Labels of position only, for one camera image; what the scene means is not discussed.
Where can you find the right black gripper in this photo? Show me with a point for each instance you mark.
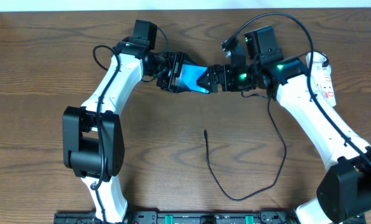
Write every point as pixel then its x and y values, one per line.
pixel 220 78

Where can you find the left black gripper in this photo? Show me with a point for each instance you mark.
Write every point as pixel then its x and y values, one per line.
pixel 175 71

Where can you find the blue Galaxy smartphone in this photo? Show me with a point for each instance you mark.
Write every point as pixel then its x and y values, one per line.
pixel 189 75

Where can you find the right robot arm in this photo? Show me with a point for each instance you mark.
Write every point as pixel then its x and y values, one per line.
pixel 300 86

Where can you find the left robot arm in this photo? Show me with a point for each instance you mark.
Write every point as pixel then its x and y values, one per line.
pixel 93 145

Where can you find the white USB charger plug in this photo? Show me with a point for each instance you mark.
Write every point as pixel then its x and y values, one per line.
pixel 318 57

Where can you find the white power strip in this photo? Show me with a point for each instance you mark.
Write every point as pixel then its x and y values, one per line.
pixel 323 82

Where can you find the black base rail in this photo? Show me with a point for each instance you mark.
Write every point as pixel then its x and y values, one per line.
pixel 151 217

